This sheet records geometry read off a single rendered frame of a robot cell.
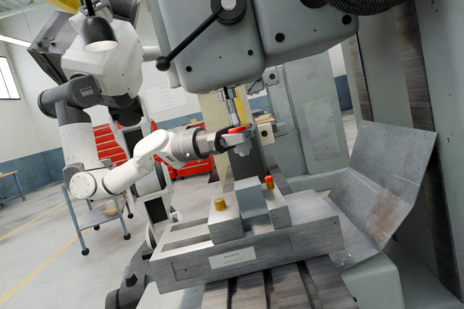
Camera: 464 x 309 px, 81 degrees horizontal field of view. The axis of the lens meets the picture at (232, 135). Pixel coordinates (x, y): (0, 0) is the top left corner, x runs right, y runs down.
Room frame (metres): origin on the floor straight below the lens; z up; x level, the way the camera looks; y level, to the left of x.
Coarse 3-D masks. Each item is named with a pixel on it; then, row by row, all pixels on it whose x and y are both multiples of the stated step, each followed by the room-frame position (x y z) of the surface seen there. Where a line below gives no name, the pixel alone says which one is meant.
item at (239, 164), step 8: (248, 128) 1.02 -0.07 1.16; (256, 128) 1.10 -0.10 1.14; (256, 136) 1.00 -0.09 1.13; (256, 144) 0.99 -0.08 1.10; (232, 152) 1.00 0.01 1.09; (256, 152) 0.99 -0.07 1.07; (232, 160) 1.00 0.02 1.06; (240, 160) 1.00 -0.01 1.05; (248, 160) 1.00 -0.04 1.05; (256, 160) 0.99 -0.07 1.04; (264, 160) 1.14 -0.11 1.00; (232, 168) 1.01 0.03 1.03; (240, 168) 1.00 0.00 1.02; (248, 168) 1.00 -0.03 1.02; (256, 168) 0.99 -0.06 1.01; (264, 168) 1.02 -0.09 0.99; (240, 176) 1.00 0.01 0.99; (248, 176) 1.00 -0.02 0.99; (264, 176) 0.99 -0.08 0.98
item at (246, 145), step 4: (236, 132) 0.65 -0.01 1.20; (240, 132) 0.65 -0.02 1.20; (244, 132) 0.65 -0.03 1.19; (248, 132) 0.66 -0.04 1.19; (248, 136) 0.66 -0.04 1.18; (248, 140) 0.65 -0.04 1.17; (240, 144) 0.65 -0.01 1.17; (244, 144) 0.65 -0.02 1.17; (248, 144) 0.65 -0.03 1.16; (236, 148) 0.65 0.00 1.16; (240, 148) 0.65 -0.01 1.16; (244, 148) 0.65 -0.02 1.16; (248, 148) 0.65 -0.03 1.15; (236, 152) 0.66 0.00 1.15; (240, 152) 0.65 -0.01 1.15
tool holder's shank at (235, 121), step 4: (228, 100) 0.66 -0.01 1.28; (232, 100) 0.66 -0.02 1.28; (228, 104) 0.66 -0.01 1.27; (232, 104) 0.66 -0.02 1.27; (228, 108) 0.66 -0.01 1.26; (232, 108) 0.66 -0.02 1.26; (236, 108) 0.67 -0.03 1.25; (228, 112) 0.67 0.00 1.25; (232, 112) 0.66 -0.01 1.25; (236, 112) 0.66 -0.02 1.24; (232, 116) 0.66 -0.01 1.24; (236, 116) 0.66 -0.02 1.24; (232, 120) 0.66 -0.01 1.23; (236, 120) 0.66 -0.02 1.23; (240, 120) 0.66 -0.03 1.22; (232, 124) 0.66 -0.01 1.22; (236, 124) 0.66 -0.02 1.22; (240, 124) 0.67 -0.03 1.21
